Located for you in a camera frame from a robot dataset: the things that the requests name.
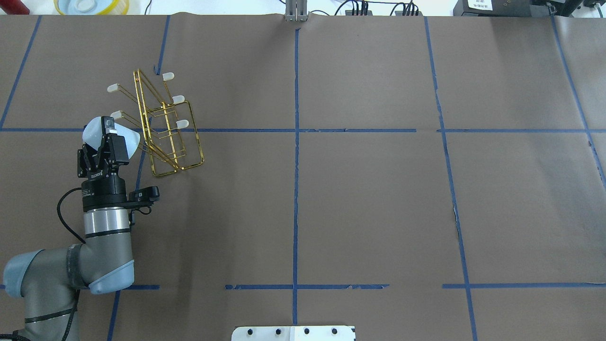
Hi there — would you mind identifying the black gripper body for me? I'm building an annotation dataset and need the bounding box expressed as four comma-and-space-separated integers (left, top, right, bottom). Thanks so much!
77, 135, 129, 212

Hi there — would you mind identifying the light blue cup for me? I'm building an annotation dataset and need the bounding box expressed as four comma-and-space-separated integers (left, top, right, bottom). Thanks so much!
82, 116, 142, 159

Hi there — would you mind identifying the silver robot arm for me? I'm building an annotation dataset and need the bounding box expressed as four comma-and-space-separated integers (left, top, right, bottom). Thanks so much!
1, 116, 150, 341

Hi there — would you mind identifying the yellow rimmed bowl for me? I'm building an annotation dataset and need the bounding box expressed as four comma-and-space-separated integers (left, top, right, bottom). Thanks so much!
53, 0, 130, 16

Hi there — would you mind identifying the red thermos bottle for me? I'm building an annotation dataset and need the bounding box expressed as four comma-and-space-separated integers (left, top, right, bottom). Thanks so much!
0, 0, 30, 15

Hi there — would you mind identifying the orange black connector strip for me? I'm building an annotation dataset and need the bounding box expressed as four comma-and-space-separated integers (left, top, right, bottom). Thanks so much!
334, 0, 423, 17

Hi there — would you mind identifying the black computer box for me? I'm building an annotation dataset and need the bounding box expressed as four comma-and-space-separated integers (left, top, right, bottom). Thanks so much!
453, 0, 557, 18

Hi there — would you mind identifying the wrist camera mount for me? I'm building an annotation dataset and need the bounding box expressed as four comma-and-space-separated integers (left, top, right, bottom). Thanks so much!
125, 186, 160, 227

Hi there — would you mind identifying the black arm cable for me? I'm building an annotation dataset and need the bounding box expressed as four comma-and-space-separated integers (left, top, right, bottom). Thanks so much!
57, 187, 88, 245

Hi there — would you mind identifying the gold wire cup holder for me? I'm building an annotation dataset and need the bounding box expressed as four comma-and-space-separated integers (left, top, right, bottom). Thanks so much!
107, 69, 205, 178

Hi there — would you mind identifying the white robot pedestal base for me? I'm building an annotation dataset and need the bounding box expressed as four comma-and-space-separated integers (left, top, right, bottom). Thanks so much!
231, 324, 356, 341

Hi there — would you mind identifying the aluminium frame post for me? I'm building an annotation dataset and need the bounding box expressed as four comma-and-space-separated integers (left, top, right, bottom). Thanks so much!
283, 0, 309, 22

